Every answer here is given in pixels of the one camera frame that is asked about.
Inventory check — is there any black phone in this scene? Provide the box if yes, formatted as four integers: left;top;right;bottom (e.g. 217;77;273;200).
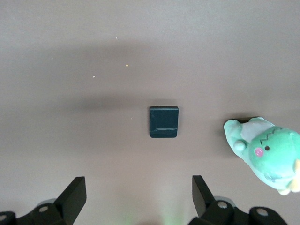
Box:
149;106;179;139

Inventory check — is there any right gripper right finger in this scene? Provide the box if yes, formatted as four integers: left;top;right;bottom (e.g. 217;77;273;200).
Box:
189;175;290;225

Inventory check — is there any green dinosaur plush toy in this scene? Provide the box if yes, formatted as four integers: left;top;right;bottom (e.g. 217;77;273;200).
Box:
223;116;300;195

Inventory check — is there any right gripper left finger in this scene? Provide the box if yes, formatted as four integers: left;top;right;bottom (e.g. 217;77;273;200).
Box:
0;176;87;225

